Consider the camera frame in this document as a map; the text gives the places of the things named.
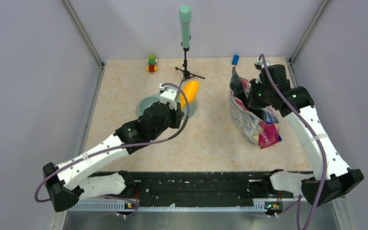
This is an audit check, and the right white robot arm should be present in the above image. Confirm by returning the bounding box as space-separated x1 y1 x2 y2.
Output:
247 63 364 207

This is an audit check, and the yellow plastic scoop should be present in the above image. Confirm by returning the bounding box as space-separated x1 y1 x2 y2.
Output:
180 80 200 110

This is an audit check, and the black tripod microphone stand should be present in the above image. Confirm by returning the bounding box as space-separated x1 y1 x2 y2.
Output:
175 48 205 87

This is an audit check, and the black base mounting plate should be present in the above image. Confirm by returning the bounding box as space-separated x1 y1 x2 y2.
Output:
104 170 315 208

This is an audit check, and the colourful toy block figure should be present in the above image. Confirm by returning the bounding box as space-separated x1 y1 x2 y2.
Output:
146 55 158 73

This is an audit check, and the blue block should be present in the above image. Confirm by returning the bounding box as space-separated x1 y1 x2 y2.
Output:
231 55 240 66

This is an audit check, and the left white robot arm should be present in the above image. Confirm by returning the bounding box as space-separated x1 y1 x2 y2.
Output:
39 102 189 212

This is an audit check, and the grey cable duct strip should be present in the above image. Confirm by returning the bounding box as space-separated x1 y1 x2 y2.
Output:
69 200 267 212

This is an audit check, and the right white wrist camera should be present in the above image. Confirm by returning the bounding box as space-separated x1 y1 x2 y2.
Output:
254 60 274 69

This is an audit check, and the green double pet bowl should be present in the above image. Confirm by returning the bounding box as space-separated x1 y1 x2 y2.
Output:
137 95 197 118

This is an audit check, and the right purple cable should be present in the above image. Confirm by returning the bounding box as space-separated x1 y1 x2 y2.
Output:
258 53 328 230

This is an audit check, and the green microphone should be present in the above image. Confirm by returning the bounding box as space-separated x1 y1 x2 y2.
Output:
179 5 192 51

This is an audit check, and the cat food bag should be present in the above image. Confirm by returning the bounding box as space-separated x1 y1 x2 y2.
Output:
230 67 282 148

